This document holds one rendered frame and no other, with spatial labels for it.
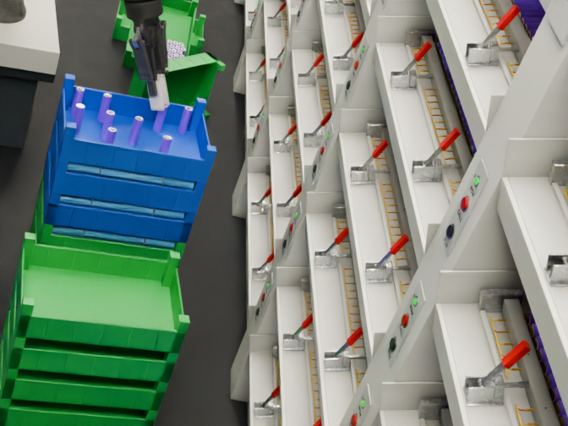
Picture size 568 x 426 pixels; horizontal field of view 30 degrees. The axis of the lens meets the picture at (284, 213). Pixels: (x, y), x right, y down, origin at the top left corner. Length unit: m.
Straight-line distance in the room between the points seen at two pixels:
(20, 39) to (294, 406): 1.28
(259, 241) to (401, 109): 0.99
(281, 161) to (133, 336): 0.78
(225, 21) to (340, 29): 1.66
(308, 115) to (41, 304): 0.76
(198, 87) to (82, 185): 1.25
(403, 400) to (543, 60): 0.49
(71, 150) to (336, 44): 0.61
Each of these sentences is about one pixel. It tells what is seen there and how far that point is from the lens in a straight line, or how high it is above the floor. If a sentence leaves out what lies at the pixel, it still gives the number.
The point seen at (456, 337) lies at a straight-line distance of 1.26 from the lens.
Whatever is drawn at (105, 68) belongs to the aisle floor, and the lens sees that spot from 3.43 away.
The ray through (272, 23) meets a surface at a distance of 3.20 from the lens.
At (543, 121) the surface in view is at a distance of 1.18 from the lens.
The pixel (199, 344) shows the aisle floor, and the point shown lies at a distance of 2.50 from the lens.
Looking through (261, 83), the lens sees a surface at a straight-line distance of 3.27.
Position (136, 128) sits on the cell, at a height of 0.53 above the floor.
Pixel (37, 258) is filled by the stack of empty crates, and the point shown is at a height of 0.34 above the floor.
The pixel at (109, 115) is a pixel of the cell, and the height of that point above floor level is 0.54.
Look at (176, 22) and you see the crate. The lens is 3.63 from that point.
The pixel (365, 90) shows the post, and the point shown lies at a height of 0.83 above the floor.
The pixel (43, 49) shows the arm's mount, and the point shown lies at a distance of 2.73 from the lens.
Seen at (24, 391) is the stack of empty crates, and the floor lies 0.18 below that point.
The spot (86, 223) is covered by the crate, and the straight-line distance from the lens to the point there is 2.19.
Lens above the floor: 1.66
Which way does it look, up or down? 33 degrees down
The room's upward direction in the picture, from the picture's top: 21 degrees clockwise
